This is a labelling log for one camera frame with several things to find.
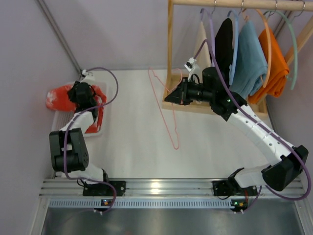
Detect wooden clothes rack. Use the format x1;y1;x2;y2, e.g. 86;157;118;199
162;0;313;116

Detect grey slotted cable duct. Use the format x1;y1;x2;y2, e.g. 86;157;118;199
49;198;237;209

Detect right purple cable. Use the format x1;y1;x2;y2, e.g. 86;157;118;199
193;39;310;213

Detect orange hanger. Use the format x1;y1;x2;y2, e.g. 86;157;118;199
237;8;272;88

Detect pink wire hanger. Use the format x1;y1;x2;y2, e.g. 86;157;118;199
148;67;183;150

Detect blue hanger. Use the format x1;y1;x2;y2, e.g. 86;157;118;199
227;10;239;85

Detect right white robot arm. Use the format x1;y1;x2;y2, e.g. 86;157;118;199
165;67;309;194

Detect beige trousers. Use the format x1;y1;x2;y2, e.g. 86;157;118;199
193;21;212;71

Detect white plastic basket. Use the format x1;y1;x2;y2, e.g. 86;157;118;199
51;77;107;138

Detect red white patterned trousers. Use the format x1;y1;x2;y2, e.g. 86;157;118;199
45;84;108;134

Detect aluminium corner frame post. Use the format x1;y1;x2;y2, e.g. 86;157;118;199
35;0;82;74

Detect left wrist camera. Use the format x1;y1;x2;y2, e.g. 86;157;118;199
79;70;96;85

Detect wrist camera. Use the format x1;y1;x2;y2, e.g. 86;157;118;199
184;57;201;81
79;70;96;85

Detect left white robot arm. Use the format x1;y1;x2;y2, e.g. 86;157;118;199
49;81;126;197

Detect purple hanger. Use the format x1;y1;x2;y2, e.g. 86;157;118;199
196;8;215;69

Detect orange trousers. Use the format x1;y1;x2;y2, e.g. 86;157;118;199
248;29;290;104

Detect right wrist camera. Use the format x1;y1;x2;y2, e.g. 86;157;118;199
184;57;201;81

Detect light blue trousers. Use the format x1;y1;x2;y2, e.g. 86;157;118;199
230;21;268;99

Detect green hanger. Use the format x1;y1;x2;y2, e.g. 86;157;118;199
263;10;298;91

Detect aluminium mounting rail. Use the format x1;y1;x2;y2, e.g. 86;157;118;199
39;177;304;197

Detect black trousers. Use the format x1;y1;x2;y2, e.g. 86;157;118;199
215;18;233;87

